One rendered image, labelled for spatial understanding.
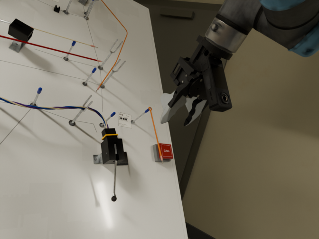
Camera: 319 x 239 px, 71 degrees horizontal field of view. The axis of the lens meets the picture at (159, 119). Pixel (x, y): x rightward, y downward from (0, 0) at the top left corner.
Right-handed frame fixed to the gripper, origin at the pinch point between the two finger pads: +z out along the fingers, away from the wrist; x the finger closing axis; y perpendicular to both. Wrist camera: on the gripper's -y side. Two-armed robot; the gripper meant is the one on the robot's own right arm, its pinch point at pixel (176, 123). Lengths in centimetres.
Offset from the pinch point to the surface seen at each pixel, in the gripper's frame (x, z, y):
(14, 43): 32.7, 5.3, 34.2
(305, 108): -159, 0, 35
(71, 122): 18.8, 14.9, 15.0
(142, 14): -16, -9, 68
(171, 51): -103, 24, 147
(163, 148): -8.7, 15.8, 6.5
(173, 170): -14.0, 21.7, 2.1
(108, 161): 12.6, 14.4, 0.5
